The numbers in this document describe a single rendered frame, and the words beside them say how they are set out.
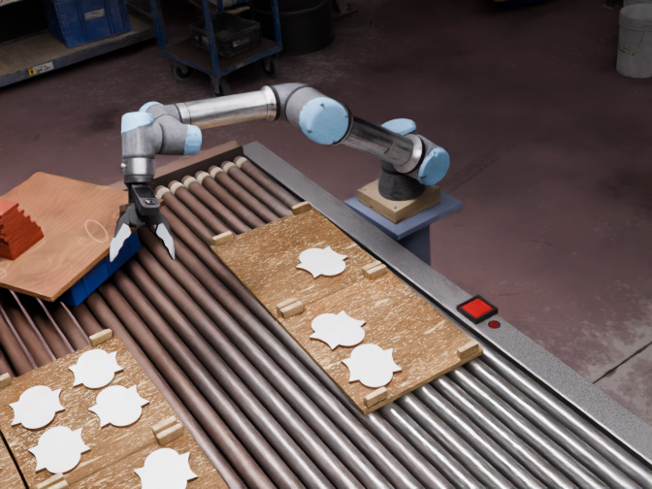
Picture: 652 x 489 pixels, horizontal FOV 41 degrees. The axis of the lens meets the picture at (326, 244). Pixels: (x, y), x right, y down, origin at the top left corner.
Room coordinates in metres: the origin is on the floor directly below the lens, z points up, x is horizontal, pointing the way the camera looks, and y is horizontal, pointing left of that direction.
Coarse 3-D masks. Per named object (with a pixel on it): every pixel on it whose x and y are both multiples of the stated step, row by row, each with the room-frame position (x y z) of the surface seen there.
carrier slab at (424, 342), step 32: (352, 288) 1.87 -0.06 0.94; (384, 288) 1.86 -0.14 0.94; (288, 320) 1.77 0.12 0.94; (384, 320) 1.73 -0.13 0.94; (416, 320) 1.72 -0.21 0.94; (448, 320) 1.70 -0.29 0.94; (320, 352) 1.63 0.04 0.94; (416, 352) 1.60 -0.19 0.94; (448, 352) 1.59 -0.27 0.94; (480, 352) 1.58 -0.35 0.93; (352, 384) 1.51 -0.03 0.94; (416, 384) 1.49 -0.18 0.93
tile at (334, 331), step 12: (312, 324) 1.73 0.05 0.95; (324, 324) 1.72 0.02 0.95; (336, 324) 1.72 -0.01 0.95; (348, 324) 1.71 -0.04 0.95; (360, 324) 1.71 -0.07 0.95; (312, 336) 1.68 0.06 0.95; (324, 336) 1.68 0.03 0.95; (336, 336) 1.67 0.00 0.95; (348, 336) 1.67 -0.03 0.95; (360, 336) 1.67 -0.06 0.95; (336, 348) 1.64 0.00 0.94
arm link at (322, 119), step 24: (288, 96) 2.16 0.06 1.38; (312, 96) 2.11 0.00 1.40; (288, 120) 2.14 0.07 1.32; (312, 120) 2.04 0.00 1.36; (336, 120) 2.06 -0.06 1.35; (360, 120) 2.14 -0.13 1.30; (336, 144) 2.09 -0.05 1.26; (360, 144) 2.12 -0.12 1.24; (384, 144) 2.15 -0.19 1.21; (408, 144) 2.20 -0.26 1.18; (432, 144) 2.25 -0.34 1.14; (408, 168) 2.18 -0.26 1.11; (432, 168) 2.19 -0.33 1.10
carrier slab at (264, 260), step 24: (288, 216) 2.26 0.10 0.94; (312, 216) 2.25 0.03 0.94; (240, 240) 2.16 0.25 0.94; (264, 240) 2.15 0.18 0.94; (288, 240) 2.13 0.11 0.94; (312, 240) 2.12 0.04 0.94; (336, 240) 2.11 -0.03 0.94; (240, 264) 2.04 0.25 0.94; (264, 264) 2.03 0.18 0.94; (288, 264) 2.01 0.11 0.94; (360, 264) 1.98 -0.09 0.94; (264, 288) 1.91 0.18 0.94; (288, 288) 1.90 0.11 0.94; (312, 288) 1.89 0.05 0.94; (336, 288) 1.88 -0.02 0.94
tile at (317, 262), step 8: (312, 248) 2.06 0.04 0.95; (328, 248) 2.05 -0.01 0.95; (304, 256) 2.03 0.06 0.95; (312, 256) 2.02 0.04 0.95; (320, 256) 2.02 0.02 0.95; (328, 256) 2.02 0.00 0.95; (336, 256) 2.01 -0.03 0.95; (344, 256) 2.01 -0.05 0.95; (304, 264) 1.99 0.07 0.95; (312, 264) 1.99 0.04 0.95; (320, 264) 1.98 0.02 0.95; (328, 264) 1.98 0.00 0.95; (336, 264) 1.98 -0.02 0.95; (344, 264) 1.97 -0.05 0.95; (312, 272) 1.95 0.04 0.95; (320, 272) 1.95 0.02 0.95; (328, 272) 1.94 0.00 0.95; (336, 272) 1.94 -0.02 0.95
